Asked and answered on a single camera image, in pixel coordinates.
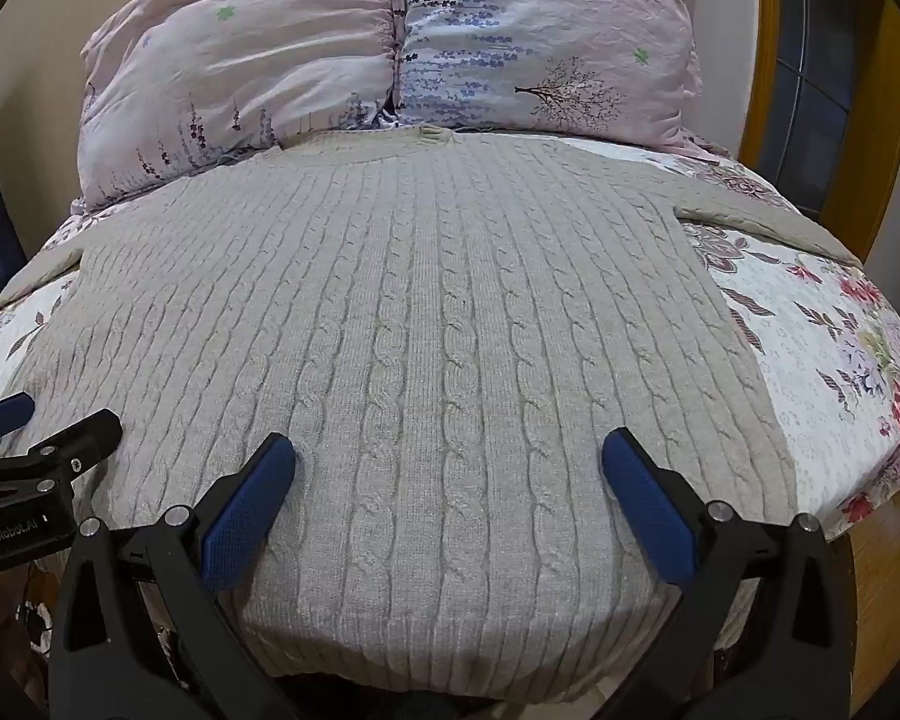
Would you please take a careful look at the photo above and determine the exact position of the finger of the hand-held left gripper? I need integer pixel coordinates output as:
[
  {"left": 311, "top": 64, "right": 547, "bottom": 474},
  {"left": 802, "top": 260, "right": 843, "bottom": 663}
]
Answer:
[
  {"left": 0, "top": 409, "right": 125, "bottom": 515},
  {"left": 0, "top": 392, "right": 37, "bottom": 442}
]

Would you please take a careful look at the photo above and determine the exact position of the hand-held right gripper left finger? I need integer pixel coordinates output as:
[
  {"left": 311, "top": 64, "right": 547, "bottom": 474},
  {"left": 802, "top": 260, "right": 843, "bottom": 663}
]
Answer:
[{"left": 49, "top": 433, "right": 301, "bottom": 720}]

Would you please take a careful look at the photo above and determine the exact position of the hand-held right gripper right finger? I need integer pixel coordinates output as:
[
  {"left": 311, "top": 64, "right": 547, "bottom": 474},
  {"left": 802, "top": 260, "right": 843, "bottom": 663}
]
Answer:
[{"left": 601, "top": 427, "right": 852, "bottom": 720}]

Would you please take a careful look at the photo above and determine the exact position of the grey cable knit sweater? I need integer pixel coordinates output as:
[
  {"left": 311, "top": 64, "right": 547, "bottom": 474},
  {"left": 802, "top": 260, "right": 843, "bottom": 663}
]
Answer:
[{"left": 0, "top": 124, "right": 863, "bottom": 698}]

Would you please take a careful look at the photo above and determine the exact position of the white floral bedsheet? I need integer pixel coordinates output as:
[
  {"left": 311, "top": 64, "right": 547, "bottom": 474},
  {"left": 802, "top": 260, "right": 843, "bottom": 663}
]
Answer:
[{"left": 0, "top": 127, "right": 900, "bottom": 541}]

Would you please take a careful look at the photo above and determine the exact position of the yellow framed glass door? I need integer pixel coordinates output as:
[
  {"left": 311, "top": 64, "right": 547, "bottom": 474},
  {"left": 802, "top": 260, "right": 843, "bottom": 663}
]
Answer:
[{"left": 739, "top": 0, "right": 900, "bottom": 263}]

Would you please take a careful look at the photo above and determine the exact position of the blue and pink floral pillow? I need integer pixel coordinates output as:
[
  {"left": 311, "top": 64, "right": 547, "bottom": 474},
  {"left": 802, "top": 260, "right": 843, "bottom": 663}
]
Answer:
[{"left": 386, "top": 0, "right": 710, "bottom": 155}]

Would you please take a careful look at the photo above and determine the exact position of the wooden bed frame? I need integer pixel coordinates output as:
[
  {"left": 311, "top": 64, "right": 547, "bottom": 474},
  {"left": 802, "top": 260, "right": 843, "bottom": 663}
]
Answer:
[{"left": 832, "top": 480, "right": 900, "bottom": 691}]

